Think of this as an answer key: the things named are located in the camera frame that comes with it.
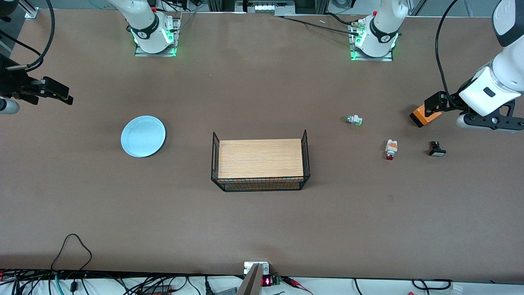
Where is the light blue plate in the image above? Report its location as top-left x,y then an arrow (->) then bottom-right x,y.
121,116 -> 167,158

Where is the orange black block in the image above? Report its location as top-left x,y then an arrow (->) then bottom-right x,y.
410,104 -> 443,128

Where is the red clip test lead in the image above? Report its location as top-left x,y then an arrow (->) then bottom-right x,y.
282,276 -> 315,295

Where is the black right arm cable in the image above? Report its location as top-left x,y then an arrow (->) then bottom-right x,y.
0,0 -> 56,73

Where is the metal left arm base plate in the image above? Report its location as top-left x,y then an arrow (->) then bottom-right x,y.
349,20 -> 394,62

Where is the aluminium profile rail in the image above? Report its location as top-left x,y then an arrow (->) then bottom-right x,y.
18,0 -> 40,19

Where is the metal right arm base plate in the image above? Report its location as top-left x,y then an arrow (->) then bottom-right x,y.
134,16 -> 182,57

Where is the black cable to arm base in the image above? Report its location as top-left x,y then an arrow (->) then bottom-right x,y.
273,12 -> 361,36

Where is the thin black looped cable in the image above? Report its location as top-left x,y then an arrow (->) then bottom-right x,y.
51,234 -> 93,273

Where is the black flat loop cable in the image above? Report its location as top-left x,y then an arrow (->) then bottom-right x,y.
411,278 -> 453,292

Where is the black wire rack wooden top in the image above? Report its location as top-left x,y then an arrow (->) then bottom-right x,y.
211,130 -> 311,192

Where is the tangled black cable bundle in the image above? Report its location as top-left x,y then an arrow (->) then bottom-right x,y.
0,268 -> 213,295

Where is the aluminium frame with white device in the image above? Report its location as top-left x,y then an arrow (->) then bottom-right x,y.
207,0 -> 329,16

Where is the grey metal bracket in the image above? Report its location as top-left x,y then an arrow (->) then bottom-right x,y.
236,261 -> 271,295

